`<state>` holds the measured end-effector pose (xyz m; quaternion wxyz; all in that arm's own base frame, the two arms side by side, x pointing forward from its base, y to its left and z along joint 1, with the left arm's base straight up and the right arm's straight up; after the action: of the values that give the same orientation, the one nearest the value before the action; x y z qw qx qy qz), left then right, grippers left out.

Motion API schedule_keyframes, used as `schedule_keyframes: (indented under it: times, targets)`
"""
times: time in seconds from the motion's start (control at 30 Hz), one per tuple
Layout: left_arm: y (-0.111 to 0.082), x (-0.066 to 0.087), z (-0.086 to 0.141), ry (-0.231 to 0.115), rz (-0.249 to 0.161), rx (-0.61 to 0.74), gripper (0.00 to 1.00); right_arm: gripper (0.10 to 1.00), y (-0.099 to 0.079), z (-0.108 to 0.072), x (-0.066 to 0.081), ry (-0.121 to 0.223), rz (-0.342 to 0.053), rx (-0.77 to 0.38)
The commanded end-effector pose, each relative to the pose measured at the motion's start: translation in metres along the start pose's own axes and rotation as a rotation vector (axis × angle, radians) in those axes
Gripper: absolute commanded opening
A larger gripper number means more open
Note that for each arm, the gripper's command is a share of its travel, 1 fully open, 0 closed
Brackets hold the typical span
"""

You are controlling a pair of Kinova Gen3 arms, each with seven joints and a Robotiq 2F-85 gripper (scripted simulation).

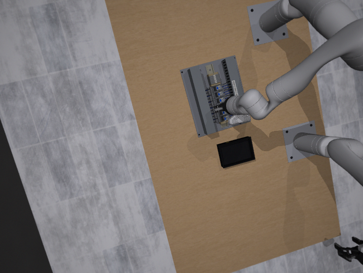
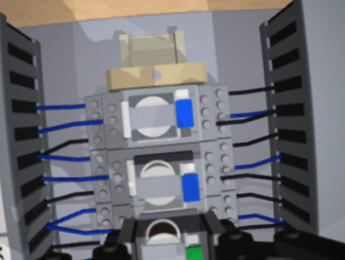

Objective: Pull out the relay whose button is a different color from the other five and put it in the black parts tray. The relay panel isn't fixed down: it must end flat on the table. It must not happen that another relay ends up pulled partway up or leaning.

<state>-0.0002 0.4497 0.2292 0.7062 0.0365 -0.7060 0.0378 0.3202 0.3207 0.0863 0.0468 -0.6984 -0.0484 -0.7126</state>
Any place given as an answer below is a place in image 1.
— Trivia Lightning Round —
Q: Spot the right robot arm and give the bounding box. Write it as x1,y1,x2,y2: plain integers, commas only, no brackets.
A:
226,0,363,125

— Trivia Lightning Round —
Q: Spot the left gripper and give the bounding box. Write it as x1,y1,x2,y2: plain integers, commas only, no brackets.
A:
334,237,363,265

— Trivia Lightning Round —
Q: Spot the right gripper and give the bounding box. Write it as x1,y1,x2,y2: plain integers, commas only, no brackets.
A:
214,97,231,115

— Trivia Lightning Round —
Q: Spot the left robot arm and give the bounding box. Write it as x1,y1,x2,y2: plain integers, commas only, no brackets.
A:
293,132,363,186

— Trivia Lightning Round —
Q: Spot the grey relay panel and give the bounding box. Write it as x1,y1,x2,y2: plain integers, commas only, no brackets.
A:
180,55,247,137

